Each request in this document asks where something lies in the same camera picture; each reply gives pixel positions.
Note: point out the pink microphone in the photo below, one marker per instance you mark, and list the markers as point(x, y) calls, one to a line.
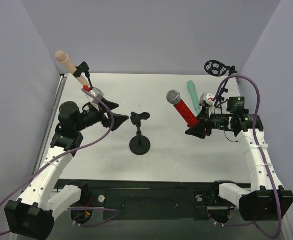
point(63, 59)

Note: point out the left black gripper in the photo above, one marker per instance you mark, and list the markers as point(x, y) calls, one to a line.
point(106, 116)

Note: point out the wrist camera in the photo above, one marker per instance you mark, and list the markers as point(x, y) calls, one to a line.
point(97, 93)
point(207, 101)

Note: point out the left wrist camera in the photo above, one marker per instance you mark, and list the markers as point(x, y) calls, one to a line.
point(97, 93)

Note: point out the tripod shock mount stand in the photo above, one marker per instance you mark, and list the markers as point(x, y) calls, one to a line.
point(218, 69)

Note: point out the red glitter microphone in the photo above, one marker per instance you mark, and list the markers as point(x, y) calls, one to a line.
point(174, 98)

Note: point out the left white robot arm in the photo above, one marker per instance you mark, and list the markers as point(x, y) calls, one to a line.
point(34, 213)

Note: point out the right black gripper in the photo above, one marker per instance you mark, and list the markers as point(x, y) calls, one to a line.
point(205, 124)

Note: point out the black mic stand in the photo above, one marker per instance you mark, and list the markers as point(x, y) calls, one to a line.
point(83, 75)
point(140, 144)

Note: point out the teal microphone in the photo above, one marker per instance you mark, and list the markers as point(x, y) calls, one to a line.
point(194, 97)

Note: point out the aluminium frame rail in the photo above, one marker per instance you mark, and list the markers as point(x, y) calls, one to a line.
point(285, 203)

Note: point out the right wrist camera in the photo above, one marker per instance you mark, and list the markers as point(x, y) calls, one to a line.
point(207, 101)

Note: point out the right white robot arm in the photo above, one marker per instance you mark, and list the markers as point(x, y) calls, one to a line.
point(267, 199)

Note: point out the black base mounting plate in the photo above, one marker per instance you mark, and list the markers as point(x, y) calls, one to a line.
point(147, 200)

